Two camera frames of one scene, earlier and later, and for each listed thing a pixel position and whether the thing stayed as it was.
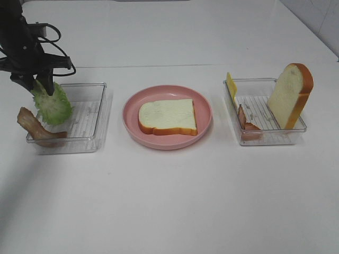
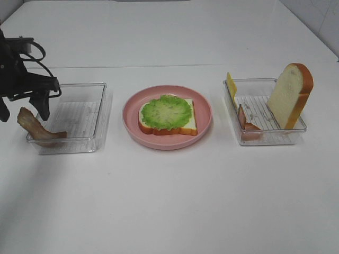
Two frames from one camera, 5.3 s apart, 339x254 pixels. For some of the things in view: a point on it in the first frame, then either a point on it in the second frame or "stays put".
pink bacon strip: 250,132 stays put
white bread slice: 168,117 stays put
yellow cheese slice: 231,85 stays put
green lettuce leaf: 53,109 -> 167,112
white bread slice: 290,94 stays put
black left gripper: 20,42 -> 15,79
